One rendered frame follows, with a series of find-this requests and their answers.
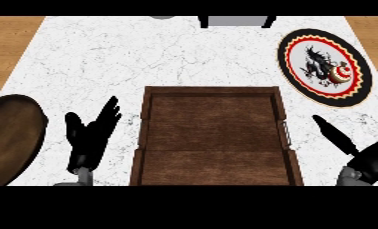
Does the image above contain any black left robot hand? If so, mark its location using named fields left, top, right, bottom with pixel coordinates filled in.
left=64, top=95, right=125, bottom=175

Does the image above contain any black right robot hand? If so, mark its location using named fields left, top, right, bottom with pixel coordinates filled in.
left=312, top=114, right=378, bottom=185

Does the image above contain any brown wooden tray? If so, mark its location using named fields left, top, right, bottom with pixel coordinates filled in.
left=129, top=85, right=306, bottom=187

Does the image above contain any red white cupcake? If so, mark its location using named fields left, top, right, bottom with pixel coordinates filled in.
left=328, top=61, right=355, bottom=85

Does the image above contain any black red patterned plate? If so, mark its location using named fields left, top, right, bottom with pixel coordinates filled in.
left=277, top=28, right=374, bottom=108

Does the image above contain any brown round wooden board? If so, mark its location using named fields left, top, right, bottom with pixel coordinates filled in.
left=0, top=93, right=51, bottom=187

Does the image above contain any grey appliance with black legs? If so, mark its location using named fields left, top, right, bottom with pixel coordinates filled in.
left=199, top=16, right=278, bottom=29

